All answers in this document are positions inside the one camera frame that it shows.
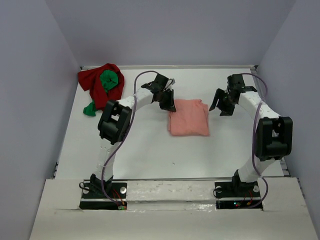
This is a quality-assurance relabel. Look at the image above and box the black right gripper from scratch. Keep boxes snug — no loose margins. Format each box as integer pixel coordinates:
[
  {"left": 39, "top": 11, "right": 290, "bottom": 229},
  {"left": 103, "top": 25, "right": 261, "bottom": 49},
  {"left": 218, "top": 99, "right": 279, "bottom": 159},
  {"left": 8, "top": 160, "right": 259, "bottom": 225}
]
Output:
[{"left": 207, "top": 88, "right": 236, "bottom": 117}]

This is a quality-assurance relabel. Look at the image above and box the pink t shirt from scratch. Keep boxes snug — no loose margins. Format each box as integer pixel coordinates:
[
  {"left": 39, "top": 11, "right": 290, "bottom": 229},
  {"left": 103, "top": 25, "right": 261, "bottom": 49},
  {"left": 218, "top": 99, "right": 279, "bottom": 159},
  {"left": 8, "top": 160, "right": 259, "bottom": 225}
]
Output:
[{"left": 167, "top": 99, "right": 210, "bottom": 137}]

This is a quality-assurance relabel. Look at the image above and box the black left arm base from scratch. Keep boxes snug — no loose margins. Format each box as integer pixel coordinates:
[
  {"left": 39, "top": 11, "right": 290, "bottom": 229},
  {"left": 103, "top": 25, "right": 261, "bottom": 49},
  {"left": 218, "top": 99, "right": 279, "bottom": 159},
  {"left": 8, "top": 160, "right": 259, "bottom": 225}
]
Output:
[{"left": 79, "top": 181, "right": 128, "bottom": 211}]

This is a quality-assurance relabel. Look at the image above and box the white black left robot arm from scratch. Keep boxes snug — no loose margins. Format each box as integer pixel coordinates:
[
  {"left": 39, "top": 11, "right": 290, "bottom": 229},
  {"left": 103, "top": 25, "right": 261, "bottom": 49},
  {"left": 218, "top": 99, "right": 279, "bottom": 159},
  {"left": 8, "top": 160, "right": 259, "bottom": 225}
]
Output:
[{"left": 89, "top": 70, "right": 176, "bottom": 198}]

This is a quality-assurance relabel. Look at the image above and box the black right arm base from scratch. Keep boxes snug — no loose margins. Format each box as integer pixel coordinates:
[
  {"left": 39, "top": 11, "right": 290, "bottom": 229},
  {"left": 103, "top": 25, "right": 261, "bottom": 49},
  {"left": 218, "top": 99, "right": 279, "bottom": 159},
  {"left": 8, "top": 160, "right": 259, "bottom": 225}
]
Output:
[{"left": 212, "top": 181, "right": 263, "bottom": 210}]

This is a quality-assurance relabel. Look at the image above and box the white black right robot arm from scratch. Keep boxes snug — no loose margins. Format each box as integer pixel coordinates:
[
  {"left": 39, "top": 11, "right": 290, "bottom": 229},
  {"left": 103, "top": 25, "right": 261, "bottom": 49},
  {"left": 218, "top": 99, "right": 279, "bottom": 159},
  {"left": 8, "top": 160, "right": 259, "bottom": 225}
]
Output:
[{"left": 209, "top": 73, "right": 293, "bottom": 198}]

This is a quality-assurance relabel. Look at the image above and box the green t shirt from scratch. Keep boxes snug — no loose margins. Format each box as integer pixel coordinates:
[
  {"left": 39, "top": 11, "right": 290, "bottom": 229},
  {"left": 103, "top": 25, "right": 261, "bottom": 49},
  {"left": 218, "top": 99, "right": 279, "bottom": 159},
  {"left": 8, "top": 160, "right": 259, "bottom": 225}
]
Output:
[{"left": 83, "top": 70, "right": 119, "bottom": 117}]

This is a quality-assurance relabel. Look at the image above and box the dark red t shirt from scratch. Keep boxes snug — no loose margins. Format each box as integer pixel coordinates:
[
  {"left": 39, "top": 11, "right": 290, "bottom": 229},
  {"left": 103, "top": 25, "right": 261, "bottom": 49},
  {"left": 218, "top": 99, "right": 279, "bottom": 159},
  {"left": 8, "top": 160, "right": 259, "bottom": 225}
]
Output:
[{"left": 77, "top": 63, "right": 125, "bottom": 111}]

